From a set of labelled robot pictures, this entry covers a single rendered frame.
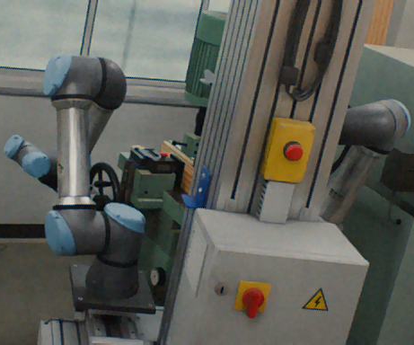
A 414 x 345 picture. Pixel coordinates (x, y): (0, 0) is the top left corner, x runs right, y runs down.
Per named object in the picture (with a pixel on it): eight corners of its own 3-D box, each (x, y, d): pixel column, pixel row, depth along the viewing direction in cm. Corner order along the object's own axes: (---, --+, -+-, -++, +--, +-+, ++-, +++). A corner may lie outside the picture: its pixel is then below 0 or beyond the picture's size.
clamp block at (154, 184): (119, 181, 299) (124, 158, 296) (153, 181, 305) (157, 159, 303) (136, 199, 287) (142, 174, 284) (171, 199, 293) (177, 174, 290)
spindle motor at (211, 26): (174, 93, 301) (191, 7, 292) (216, 95, 309) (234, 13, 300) (198, 109, 286) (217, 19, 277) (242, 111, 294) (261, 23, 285)
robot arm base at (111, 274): (142, 301, 230) (148, 269, 227) (87, 296, 227) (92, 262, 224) (134, 274, 244) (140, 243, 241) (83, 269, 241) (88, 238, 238)
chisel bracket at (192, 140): (179, 154, 304) (183, 132, 302) (212, 154, 311) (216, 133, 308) (189, 162, 298) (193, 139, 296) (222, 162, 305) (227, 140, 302)
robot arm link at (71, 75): (111, 254, 222) (106, 51, 229) (57, 256, 215) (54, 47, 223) (93, 255, 232) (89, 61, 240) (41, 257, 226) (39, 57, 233)
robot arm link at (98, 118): (136, 51, 238) (81, 155, 272) (101, 48, 233) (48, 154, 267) (146, 82, 232) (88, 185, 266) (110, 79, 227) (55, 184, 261)
